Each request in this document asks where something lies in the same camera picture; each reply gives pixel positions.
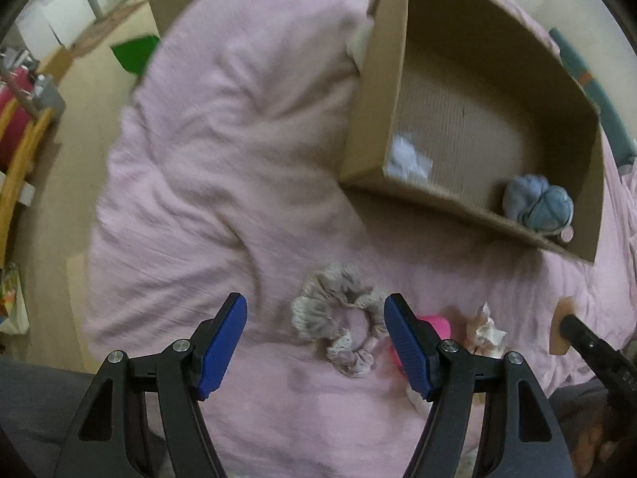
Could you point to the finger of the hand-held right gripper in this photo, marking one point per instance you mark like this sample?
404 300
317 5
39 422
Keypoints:
594 351

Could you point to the white crumpled soft item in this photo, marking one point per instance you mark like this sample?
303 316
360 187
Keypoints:
405 159

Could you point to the brown cardboard box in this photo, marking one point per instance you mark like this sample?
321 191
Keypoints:
473 109

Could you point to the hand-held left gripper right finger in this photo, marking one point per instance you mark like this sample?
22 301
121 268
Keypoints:
408 351

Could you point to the small pink soft item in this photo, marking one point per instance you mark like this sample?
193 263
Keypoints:
567 233

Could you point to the tan soft pad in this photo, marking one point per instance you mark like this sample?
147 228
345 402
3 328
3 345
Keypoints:
561 343

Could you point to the green sheet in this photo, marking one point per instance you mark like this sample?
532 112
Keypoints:
134 52

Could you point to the large beige scrunchie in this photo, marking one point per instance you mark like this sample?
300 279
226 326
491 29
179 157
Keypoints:
323 303

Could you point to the small beige scrunchie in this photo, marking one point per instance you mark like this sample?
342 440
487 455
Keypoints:
348 356

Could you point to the pink suitcase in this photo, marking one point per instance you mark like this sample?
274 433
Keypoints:
12 122

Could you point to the white patterned bag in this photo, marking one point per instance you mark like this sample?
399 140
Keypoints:
12 303

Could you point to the person's right hand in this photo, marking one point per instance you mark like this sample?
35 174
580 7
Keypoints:
594 440

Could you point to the hot pink soft item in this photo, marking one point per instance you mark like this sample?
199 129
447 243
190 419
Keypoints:
438 331

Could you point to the yellow wooden frame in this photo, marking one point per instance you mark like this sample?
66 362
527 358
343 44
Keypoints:
22 169

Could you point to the blue soft ball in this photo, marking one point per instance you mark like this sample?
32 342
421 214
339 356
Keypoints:
552 206

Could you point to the grey-blue soft ball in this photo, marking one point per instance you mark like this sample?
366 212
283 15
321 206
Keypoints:
522 194

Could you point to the cream crumpled soft item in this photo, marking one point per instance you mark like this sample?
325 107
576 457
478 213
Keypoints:
485 333

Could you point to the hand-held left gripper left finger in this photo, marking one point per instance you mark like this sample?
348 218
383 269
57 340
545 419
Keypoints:
224 343

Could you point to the white cabinet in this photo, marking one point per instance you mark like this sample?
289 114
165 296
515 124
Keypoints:
50 20

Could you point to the pink blanket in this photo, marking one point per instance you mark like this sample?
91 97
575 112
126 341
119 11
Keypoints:
224 159

